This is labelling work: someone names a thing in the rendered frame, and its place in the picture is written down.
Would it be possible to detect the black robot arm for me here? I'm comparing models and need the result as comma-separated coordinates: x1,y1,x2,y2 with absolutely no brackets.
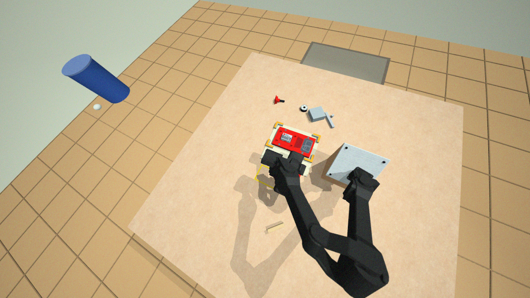
261,149,389,298

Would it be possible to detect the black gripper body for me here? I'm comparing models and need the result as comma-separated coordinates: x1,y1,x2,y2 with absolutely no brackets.
274,151,304,196

